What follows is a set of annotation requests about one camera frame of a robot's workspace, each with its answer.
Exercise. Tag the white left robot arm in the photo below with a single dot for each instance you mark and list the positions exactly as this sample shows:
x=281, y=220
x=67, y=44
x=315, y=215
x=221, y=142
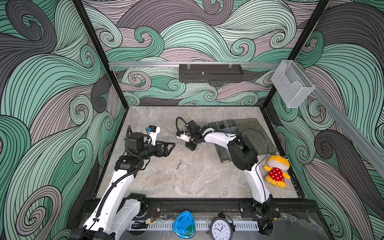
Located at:
x=113, y=214

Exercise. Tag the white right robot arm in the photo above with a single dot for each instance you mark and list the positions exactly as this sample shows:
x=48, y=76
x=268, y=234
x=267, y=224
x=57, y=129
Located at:
x=243, y=154

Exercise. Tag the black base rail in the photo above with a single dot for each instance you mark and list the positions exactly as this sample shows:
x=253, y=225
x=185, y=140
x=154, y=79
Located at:
x=164, y=208

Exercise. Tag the yellow red plush toy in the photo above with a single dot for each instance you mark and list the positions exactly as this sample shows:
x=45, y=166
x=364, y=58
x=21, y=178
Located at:
x=277, y=168

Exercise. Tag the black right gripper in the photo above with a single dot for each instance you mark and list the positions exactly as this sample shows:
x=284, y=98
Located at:
x=190, y=146

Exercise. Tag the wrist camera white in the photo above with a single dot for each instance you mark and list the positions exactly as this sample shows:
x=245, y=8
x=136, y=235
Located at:
x=183, y=137
x=153, y=132

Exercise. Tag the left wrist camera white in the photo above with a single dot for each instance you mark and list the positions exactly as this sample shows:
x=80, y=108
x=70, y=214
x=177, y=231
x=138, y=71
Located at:
x=153, y=132

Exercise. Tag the black wall shelf tray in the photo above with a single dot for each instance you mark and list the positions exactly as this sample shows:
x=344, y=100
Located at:
x=210, y=73

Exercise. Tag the clear acrylic wall holder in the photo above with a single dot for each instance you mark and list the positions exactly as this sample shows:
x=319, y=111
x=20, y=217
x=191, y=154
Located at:
x=292, y=83

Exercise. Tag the small analog alarm clock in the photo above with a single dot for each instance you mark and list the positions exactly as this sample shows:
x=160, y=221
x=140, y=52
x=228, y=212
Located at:
x=222, y=227

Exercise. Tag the white slotted cable duct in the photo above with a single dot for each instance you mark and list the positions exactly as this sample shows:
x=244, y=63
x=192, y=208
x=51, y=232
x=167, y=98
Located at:
x=201, y=226

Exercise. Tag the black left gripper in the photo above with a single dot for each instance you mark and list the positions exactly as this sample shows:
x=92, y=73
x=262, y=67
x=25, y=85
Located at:
x=164, y=153

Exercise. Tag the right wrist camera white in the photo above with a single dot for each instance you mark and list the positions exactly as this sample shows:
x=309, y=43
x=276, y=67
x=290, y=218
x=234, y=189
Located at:
x=183, y=137

